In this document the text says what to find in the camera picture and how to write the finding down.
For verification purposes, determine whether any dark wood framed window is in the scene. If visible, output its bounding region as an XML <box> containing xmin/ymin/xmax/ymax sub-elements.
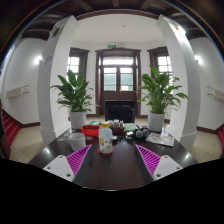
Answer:
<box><xmin>146</xmin><ymin>46</ymin><xmax>174</xmax><ymax>86</ymax></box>
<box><xmin>66</xmin><ymin>47</ymin><xmax>91</xmax><ymax>101</ymax></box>

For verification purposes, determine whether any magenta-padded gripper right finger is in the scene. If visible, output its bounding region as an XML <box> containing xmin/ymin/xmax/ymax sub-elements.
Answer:
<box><xmin>134</xmin><ymin>143</ymin><xmax>184</xmax><ymax>186</ymax></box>

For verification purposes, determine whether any red carpeted staircase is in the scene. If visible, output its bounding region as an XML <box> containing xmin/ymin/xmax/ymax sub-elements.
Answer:
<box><xmin>0</xmin><ymin>108</ymin><xmax>21</xmax><ymax>149</ymax></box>
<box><xmin>217</xmin><ymin>125</ymin><xmax>224</xmax><ymax>154</ymax></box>

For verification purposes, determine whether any black chair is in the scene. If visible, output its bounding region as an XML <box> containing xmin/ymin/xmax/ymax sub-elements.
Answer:
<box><xmin>104</xmin><ymin>99</ymin><xmax>137</xmax><ymax>124</ymax></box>

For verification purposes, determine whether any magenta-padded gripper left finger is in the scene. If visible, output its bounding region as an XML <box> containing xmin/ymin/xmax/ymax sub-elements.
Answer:
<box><xmin>42</xmin><ymin>143</ymin><xmax>94</xmax><ymax>186</ymax></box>

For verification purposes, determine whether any potted plant in white pot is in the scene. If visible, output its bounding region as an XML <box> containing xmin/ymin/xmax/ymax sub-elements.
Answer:
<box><xmin>136</xmin><ymin>64</ymin><xmax>190</xmax><ymax>133</ymax></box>
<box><xmin>49</xmin><ymin>68</ymin><xmax>97</xmax><ymax>131</ymax></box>

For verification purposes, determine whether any dark wooden glazed door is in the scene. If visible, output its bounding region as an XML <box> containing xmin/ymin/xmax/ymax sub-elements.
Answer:
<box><xmin>94</xmin><ymin>47</ymin><xmax>143</xmax><ymax>116</ymax></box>

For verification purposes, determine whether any printed magazine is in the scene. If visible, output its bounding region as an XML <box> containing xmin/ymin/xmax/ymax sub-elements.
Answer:
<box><xmin>144</xmin><ymin>131</ymin><xmax>176</xmax><ymax>148</ymax></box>

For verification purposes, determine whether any green cloth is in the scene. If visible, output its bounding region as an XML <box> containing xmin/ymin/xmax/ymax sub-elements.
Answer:
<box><xmin>123</xmin><ymin>122</ymin><xmax>137</xmax><ymax>132</ymax></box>

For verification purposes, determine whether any red plastic tray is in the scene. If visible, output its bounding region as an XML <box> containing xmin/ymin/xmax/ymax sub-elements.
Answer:
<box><xmin>80</xmin><ymin>123</ymin><xmax>101</xmax><ymax>137</ymax></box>

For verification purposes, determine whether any yellow-capped clear drink bottle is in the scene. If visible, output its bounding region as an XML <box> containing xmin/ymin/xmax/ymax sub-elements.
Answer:
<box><xmin>98</xmin><ymin>121</ymin><xmax>115</xmax><ymax>155</ymax></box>

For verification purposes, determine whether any white speckled mug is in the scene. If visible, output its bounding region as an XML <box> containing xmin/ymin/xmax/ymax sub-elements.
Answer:
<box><xmin>68</xmin><ymin>132</ymin><xmax>87</xmax><ymax>152</ymax></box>

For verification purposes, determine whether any wall lamp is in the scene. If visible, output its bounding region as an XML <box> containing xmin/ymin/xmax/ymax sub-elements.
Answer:
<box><xmin>33</xmin><ymin>54</ymin><xmax>44</xmax><ymax>66</ymax></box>
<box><xmin>193</xmin><ymin>54</ymin><xmax>204</xmax><ymax>65</ymax></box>

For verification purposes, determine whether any grey round object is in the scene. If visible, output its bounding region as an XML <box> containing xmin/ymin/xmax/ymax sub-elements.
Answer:
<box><xmin>134</xmin><ymin>127</ymin><xmax>150</xmax><ymax>140</ymax></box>

